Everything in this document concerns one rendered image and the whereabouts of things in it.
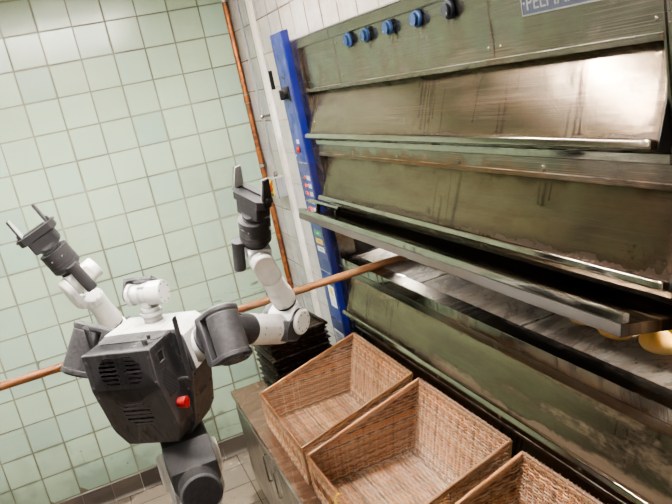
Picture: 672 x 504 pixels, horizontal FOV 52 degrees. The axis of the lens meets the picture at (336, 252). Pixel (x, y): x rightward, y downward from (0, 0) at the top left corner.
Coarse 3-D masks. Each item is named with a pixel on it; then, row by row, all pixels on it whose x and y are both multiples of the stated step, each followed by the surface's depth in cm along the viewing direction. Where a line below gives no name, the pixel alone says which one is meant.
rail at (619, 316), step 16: (304, 208) 281; (336, 224) 246; (352, 224) 234; (384, 240) 209; (400, 240) 200; (432, 256) 182; (448, 256) 175; (480, 272) 162; (496, 272) 156; (528, 288) 145; (544, 288) 140; (576, 304) 132; (592, 304) 128; (624, 320) 121
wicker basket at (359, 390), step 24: (360, 336) 293; (312, 360) 293; (360, 360) 292; (384, 360) 270; (288, 384) 291; (360, 384) 293; (384, 384) 271; (264, 408) 289; (288, 408) 293; (312, 408) 295; (336, 408) 291; (360, 408) 244; (288, 432) 250; (312, 432) 276; (336, 432) 242; (408, 432) 253; (336, 456) 243
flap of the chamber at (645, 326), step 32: (320, 224) 261; (384, 224) 247; (416, 256) 191; (480, 256) 185; (512, 288) 150; (576, 288) 148; (608, 288) 148; (576, 320) 132; (608, 320) 124; (640, 320) 124
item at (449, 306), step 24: (360, 264) 280; (408, 288) 239; (432, 288) 234; (456, 312) 210; (480, 312) 204; (504, 336) 188; (528, 336) 182; (552, 360) 169; (576, 360) 163; (600, 360) 161; (600, 384) 155; (624, 384) 148; (648, 384) 147; (648, 408) 142
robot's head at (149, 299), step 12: (132, 288) 187; (144, 288) 185; (156, 288) 184; (168, 288) 189; (132, 300) 187; (144, 300) 186; (156, 300) 184; (168, 300) 188; (144, 312) 187; (156, 312) 187
